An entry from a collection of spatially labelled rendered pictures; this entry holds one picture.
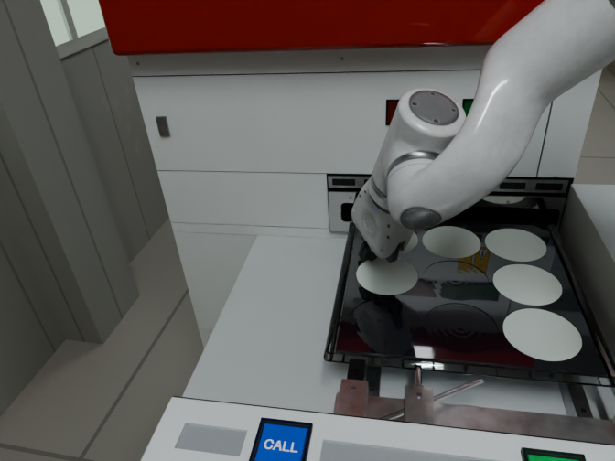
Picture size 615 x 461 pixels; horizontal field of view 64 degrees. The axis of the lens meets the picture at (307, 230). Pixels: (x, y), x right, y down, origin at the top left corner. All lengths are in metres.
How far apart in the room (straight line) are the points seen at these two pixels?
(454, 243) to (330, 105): 0.33
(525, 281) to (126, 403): 1.47
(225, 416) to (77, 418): 1.43
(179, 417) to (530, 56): 0.52
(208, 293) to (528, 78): 0.91
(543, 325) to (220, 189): 0.66
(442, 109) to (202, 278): 0.78
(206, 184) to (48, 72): 0.96
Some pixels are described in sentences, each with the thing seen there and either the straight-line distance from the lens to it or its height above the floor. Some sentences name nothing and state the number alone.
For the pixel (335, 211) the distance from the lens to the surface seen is 1.00.
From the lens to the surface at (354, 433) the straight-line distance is 0.55.
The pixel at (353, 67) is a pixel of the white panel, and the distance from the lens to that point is 0.89.
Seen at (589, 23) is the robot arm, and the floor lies 1.31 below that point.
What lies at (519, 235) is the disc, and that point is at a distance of 0.95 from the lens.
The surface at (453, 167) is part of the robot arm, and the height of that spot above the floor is 1.18.
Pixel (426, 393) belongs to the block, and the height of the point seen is 0.91.
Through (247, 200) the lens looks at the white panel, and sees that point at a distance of 1.04.
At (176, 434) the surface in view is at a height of 0.96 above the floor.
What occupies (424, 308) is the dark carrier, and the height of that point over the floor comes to 0.90.
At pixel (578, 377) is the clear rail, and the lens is 0.72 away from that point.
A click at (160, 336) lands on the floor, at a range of 2.13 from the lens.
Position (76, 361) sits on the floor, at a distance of 2.18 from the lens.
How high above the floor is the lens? 1.41
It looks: 33 degrees down
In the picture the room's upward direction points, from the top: 5 degrees counter-clockwise
